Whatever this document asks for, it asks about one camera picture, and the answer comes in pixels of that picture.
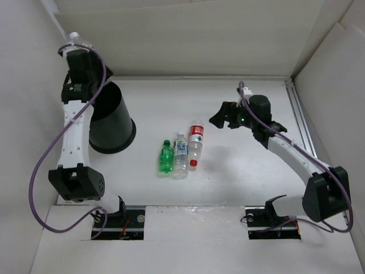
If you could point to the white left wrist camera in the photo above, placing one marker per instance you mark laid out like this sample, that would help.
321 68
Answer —
68 47

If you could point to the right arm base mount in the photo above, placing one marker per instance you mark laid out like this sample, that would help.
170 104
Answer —
263 223

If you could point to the green plastic soda bottle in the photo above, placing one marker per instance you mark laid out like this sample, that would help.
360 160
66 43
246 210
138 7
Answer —
166 158

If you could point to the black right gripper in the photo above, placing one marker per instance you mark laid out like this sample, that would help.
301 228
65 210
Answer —
226 109

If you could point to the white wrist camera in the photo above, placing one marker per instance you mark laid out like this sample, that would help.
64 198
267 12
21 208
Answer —
68 47
244 93

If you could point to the clear bottle blue green label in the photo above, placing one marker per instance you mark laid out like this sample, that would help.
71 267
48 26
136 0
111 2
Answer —
180 157

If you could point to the black plastic bin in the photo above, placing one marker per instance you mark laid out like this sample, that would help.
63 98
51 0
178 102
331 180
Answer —
112 129

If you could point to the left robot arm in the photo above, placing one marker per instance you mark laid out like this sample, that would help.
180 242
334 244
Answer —
74 178

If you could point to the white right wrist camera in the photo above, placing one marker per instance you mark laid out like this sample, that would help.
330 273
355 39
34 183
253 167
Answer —
244 93

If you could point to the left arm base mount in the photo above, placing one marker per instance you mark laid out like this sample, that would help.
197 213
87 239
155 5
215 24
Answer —
130 227

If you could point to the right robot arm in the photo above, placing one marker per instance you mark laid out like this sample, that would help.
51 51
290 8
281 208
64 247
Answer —
327 191

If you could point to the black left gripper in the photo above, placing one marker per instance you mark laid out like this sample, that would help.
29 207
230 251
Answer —
97 64

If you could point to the clear bottle red label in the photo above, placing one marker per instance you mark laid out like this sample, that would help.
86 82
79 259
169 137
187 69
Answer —
195 142

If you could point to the clear bottle blue orange label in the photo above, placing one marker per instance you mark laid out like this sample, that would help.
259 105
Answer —
76 38

